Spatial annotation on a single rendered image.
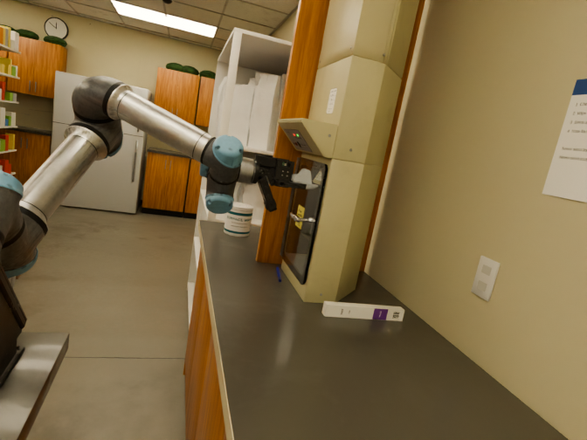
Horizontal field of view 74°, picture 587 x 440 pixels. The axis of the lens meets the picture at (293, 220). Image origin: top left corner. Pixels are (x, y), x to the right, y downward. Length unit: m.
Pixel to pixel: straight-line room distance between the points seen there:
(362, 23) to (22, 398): 1.17
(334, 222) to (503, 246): 0.48
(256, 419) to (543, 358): 0.69
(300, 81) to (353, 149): 0.44
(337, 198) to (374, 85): 0.35
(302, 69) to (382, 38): 0.39
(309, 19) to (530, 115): 0.83
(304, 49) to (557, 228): 1.02
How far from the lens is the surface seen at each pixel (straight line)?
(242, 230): 1.94
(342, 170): 1.22
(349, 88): 1.22
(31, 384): 0.88
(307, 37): 1.59
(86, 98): 1.14
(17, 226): 0.94
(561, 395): 1.12
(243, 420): 0.79
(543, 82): 1.25
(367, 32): 1.26
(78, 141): 1.16
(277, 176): 1.17
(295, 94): 1.55
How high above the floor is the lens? 1.43
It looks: 11 degrees down
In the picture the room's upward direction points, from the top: 10 degrees clockwise
